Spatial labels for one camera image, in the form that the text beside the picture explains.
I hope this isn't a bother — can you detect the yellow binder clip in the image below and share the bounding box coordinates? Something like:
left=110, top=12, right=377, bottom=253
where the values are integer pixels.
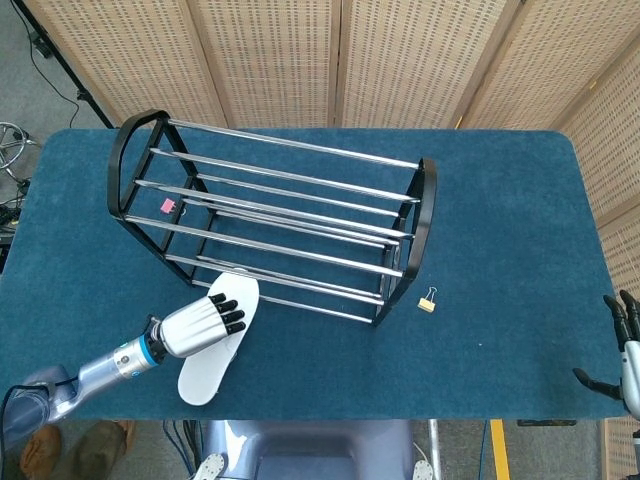
left=417, top=286, right=439, bottom=315

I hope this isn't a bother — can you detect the black chrome shoe rack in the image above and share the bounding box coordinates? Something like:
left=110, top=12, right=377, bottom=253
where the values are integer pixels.
left=107, top=108, right=439, bottom=329

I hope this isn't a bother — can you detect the black tripod stand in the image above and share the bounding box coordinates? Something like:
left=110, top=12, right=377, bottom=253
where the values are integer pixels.
left=10, top=0, right=116, bottom=130

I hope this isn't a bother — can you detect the silver table leg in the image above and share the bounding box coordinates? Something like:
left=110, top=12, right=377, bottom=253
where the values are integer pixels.
left=427, top=419, right=442, bottom=480

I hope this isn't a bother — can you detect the chrome chair base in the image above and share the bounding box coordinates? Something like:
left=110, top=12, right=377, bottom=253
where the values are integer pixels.
left=0, top=121, right=39, bottom=176

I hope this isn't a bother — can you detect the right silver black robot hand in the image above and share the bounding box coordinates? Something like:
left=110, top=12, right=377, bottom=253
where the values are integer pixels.
left=572, top=289, right=640, bottom=421

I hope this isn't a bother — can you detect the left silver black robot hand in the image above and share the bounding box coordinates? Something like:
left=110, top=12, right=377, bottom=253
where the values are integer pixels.
left=149, top=292, right=247, bottom=359

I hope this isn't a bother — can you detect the blue floor cable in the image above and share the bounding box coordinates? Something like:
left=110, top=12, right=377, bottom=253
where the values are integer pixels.
left=478, top=419, right=490, bottom=480

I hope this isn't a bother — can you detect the blue carpet table cover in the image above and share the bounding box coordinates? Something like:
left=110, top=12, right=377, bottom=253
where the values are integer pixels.
left=0, top=128, right=632, bottom=421

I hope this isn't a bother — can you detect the grey-blue robot torso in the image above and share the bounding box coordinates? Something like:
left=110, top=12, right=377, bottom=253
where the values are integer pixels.
left=205, top=419, right=416, bottom=480

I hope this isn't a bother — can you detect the black cable with adapter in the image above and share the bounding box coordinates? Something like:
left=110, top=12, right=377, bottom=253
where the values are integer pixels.
left=14, top=4, right=81, bottom=129

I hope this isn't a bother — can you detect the wicker folding screen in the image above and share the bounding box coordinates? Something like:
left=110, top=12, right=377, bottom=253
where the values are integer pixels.
left=22, top=0, right=640, bottom=480

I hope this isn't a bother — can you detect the white slipper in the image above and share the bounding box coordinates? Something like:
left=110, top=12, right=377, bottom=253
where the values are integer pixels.
left=177, top=272, right=261, bottom=407

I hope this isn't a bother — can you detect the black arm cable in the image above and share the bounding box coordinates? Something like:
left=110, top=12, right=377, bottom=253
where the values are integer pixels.
left=0, top=379, right=81, bottom=444

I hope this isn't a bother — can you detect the black table foot bar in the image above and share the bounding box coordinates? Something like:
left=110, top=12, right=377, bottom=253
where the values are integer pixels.
left=517, top=418, right=579, bottom=428

